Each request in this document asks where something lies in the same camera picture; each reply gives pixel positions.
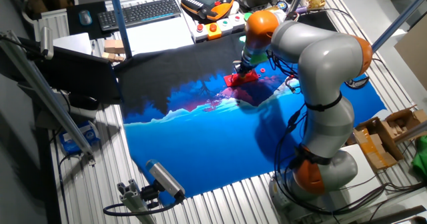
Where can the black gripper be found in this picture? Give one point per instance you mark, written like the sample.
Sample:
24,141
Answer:
244,66

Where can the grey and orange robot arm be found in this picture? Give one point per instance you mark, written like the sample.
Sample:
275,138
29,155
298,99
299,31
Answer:
327,84

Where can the red Hanoi base with pegs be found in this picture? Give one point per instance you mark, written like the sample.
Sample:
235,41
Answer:
248,79

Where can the wooden block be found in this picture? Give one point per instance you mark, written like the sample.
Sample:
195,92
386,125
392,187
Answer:
112,57
114,46

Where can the white box green button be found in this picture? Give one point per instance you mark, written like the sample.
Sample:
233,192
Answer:
225,26

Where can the orange box orange button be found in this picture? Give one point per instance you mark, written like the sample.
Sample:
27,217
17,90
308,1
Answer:
213,31

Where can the white box small red button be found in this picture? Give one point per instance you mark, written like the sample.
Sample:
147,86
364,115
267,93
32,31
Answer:
237,21

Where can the white box red mushroom button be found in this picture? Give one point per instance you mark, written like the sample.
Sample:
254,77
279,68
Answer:
200,32

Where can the printed landscape cloth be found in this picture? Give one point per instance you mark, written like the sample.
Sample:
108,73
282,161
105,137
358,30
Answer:
207,144

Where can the black orange teach pendant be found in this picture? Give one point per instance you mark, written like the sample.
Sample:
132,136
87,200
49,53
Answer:
207,0

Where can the white paper sheet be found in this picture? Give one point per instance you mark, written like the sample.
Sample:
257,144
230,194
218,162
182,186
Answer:
160,37

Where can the gold foil packet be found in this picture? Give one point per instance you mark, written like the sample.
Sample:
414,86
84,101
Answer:
314,1

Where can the black keyboard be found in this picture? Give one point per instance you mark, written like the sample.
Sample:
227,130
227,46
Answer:
140,14

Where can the white board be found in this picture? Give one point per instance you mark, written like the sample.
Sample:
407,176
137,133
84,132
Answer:
363,164

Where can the open cardboard box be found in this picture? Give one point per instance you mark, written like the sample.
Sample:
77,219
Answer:
380,147
405,119

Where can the black laptop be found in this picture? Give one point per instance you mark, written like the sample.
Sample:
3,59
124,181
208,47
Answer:
80,74

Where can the grey computer mouse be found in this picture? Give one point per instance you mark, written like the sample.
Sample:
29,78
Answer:
85,17

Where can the flat cardboard sheet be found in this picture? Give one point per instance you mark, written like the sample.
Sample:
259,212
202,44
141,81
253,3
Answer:
413,57

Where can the black mouse pad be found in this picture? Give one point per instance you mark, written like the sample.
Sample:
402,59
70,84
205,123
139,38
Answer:
75,29

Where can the blue wipes packet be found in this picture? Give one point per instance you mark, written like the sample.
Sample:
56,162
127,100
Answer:
78,139

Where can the grey aluminium strut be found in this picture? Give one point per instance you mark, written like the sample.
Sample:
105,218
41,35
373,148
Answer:
50,104

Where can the green fabric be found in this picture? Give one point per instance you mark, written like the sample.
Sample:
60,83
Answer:
421,157

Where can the silver camera blue end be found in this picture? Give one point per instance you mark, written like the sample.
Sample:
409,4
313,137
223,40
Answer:
165,179

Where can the aluminium frame post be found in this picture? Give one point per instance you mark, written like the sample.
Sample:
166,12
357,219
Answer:
400,19
120,20

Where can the aluminium profile camera mount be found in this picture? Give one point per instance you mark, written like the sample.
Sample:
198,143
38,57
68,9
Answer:
133,200

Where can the silver stick camera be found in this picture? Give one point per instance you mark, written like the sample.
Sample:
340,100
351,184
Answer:
46,42

